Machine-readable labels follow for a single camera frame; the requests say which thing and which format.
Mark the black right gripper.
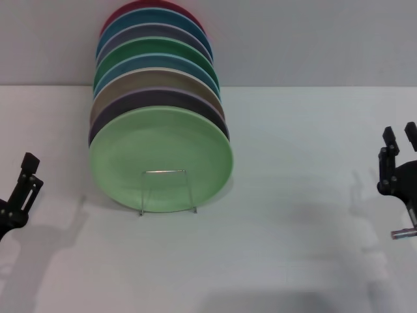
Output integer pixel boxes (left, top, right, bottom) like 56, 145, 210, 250
377, 121, 417, 210

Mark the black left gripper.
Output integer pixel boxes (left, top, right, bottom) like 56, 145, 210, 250
0, 151, 45, 243

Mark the light green plate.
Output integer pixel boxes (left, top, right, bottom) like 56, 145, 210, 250
88, 106, 235, 215

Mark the lilac plate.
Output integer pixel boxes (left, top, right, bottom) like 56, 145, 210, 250
87, 87, 231, 147

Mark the beige plate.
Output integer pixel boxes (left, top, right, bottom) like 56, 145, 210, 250
90, 68, 225, 121

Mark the light blue plate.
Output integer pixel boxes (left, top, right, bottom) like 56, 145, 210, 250
93, 53, 222, 98

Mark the dark green plate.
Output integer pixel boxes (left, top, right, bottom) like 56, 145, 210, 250
94, 36, 218, 82

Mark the grey purple plate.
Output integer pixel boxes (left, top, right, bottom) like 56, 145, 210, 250
96, 22, 214, 63

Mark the teal blue plate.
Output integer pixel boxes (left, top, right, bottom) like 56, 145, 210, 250
96, 7, 214, 59

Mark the red plate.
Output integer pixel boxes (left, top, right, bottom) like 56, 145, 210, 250
99, 0, 208, 37

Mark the right gripper cable with connector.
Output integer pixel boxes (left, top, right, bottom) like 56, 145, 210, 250
390, 204, 417, 241

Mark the metal wire plate rack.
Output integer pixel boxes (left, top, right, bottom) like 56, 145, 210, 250
138, 168, 198, 216

